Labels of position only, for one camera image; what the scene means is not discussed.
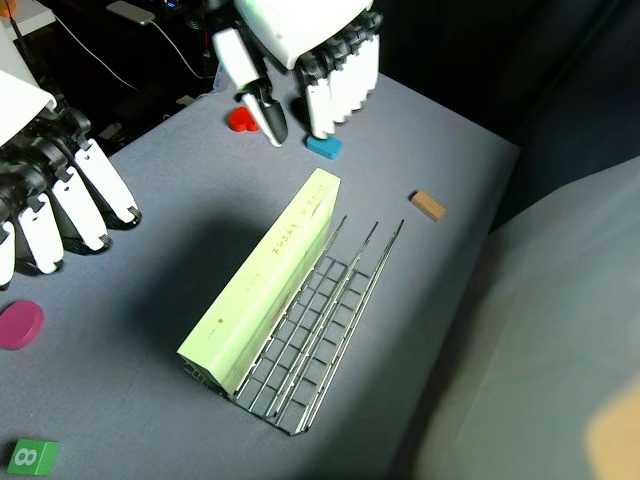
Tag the pale green book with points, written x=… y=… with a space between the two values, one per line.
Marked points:
x=265 y=280

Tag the red heart block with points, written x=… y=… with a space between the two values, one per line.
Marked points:
x=241 y=120

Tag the blue rounded block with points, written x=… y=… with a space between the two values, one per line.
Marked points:
x=324 y=146

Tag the silver flat device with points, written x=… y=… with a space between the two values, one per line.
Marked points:
x=130 y=12

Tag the wooden rectangular block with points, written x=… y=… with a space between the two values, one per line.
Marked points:
x=428 y=205

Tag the white side table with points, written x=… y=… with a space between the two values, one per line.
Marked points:
x=15 y=50

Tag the blurred grey foreground surface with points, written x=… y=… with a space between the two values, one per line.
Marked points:
x=550 y=325

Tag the magenta round disc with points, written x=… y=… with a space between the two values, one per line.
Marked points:
x=20 y=324

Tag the grey table cloth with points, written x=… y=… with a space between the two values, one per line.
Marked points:
x=125 y=405

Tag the green number eight block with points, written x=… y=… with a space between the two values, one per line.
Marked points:
x=32 y=456

